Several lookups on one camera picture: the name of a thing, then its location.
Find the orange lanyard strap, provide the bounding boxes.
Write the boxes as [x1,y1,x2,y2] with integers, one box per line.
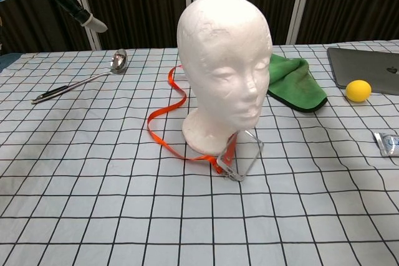
[147,65,238,175]

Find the clear white badge holder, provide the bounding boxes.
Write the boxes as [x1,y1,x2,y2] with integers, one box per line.
[215,128,264,183]

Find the white foam mannequin head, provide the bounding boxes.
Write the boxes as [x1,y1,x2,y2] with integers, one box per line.
[176,0,274,157]

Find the teal blue table pad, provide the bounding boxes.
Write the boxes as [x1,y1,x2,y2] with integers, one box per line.
[0,52,20,74]

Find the checked light blue tablecloth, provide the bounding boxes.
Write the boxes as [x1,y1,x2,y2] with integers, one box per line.
[0,40,399,266]

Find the green microfiber cloth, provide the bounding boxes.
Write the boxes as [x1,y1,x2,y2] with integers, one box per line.
[266,53,329,113]

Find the grey laptop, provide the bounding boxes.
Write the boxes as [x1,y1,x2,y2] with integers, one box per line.
[327,47,399,95]

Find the yellow ball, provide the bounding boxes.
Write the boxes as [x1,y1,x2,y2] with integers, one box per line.
[345,80,372,103]

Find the small plastic packet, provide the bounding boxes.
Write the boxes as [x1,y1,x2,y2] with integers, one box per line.
[373,131,399,157]

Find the steel ladle black handle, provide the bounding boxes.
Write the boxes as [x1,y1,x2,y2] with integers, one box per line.
[31,48,128,105]

